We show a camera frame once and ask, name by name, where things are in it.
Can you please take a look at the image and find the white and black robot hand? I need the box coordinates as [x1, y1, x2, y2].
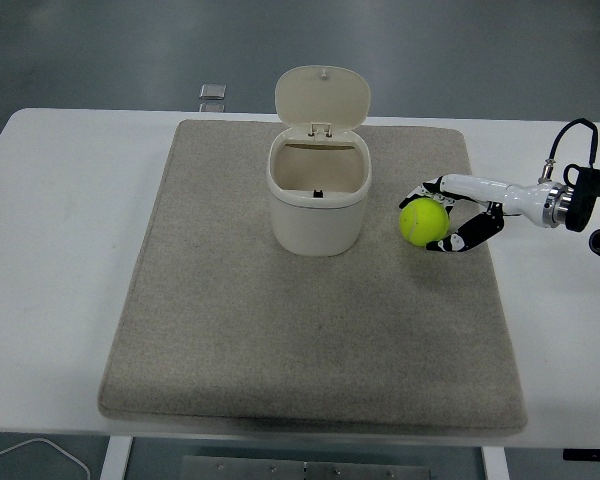
[398, 173, 549, 254]

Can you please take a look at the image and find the yellow-green tennis ball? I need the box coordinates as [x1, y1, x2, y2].
[398, 197, 450, 248]

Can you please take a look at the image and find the cream lidded plastic box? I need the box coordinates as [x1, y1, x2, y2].
[265, 64, 372, 258]

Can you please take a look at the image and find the beige fabric mat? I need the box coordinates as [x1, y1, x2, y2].
[97, 118, 529, 435]

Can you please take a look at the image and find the white table leg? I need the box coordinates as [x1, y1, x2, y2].
[481, 444, 510, 480]
[101, 435, 134, 480]

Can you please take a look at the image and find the white cable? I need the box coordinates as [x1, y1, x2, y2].
[0, 437, 91, 480]

